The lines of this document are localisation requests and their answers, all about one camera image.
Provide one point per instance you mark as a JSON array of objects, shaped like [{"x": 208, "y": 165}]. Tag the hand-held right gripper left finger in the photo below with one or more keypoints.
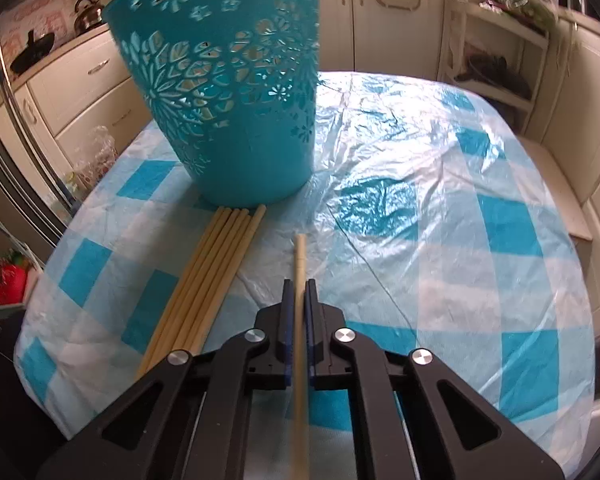
[{"x": 288, "y": 325}]

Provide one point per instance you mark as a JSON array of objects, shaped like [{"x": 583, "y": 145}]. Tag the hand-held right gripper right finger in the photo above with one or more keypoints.
[{"x": 310, "y": 325}]

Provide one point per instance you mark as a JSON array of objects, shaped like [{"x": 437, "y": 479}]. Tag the wooden chopstick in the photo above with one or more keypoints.
[
  {"x": 209, "y": 270},
  {"x": 189, "y": 270},
  {"x": 219, "y": 270},
  {"x": 233, "y": 270},
  {"x": 199, "y": 270},
  {"x": 300, "y": 260}
]

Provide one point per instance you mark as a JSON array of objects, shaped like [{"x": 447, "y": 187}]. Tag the teal perforated plastic basket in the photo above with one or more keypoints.
[{"x": 230, "y": 150}]

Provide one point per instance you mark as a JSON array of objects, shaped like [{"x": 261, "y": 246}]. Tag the blue checked plastic tablecloth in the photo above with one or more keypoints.
[{"x": 430, "y": 260}]

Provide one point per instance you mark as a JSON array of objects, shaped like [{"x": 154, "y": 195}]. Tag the clear floral plastic bag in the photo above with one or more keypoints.
[{"x": 95, "y": 160}]

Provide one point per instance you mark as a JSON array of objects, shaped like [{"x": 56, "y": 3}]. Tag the wooden board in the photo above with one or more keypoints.
[{"x": 555, "y": 185}]

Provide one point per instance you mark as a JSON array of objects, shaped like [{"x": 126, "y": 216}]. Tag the red strawberry toy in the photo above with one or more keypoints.
[{"x": 7, "y": 280}]

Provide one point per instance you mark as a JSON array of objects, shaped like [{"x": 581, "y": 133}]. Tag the cream base cabinets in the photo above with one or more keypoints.
[{"x": 360, "y": 20}]

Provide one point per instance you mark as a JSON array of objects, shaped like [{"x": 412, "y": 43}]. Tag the cream drawer cabinet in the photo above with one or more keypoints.
[{"x": 80, "y": 95}]

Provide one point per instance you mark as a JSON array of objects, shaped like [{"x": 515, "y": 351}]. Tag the black pan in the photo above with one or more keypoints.
[{"x": 495, "y": 72}]

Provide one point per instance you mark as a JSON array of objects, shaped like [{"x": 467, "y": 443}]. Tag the grey refrigerator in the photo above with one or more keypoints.
[{"x": 10, "y": 170}]

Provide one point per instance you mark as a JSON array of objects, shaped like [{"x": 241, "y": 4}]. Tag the cream corner drawer cabinets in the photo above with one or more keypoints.
[{"x": 590, "y": 110}]

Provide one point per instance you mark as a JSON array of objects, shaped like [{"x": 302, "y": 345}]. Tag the white shelf rack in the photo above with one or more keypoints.
[{"x": 530, "y": 40}]

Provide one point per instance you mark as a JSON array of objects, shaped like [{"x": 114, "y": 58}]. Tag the steel kettle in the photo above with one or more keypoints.
[{"x": 87, "y": 14}]

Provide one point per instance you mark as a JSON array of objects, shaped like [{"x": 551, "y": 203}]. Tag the black wok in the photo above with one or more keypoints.
[{"x": 30, "y": 54}]

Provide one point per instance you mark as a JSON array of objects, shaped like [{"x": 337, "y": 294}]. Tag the pink wall stickers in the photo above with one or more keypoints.
[{"x": 45, "y": 5}]

